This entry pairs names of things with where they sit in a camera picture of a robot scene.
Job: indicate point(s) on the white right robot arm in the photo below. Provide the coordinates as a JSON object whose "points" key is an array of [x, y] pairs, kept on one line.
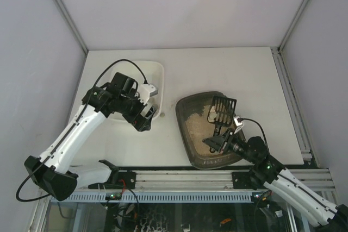
{"points": [[266, 171]]}

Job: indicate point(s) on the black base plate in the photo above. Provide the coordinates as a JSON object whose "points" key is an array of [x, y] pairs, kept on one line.
{"points": [[244, 180], [123, 178]]}

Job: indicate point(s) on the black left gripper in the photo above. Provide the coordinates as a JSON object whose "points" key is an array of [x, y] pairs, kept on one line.
{"points": [[142, 118]]}

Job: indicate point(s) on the black slotted litter scoop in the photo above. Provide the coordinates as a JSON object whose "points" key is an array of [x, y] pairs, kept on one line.
{"points": [[225, 108]]}

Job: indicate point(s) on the blue-grey slotted cable duct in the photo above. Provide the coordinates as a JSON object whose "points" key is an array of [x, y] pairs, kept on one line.
{"points": [[164, 197]]}

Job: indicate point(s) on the white plastic bin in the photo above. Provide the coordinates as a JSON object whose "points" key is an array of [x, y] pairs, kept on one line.
{"points": [[154, 73]]}

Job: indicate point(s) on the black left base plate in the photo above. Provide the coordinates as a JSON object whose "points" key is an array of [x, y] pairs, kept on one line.
{"points": [[123, 178]]}

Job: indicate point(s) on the grey-green litter clump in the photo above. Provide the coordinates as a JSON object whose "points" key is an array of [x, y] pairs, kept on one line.
{"points": [[212, 114]]}

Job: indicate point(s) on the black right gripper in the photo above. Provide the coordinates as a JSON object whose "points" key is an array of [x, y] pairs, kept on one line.
{"points": [[222, 143]]}

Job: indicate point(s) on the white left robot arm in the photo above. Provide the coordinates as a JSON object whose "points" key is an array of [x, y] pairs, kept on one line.
{"points": [[52, 170]]}

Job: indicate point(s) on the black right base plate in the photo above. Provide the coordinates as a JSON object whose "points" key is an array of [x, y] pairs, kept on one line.
{"points": [[244, 180]]}

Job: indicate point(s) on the dark translucent litter box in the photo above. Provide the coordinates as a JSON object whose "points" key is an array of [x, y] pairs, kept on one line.
{"points": [[191, 113]]}

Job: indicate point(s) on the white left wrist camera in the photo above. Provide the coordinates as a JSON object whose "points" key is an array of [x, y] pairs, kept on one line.
{"points": [[146, 91]]}

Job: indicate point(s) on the aluminium mounting rail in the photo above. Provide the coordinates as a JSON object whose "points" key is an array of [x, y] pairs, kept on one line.
{"points": [[316, 179]]}

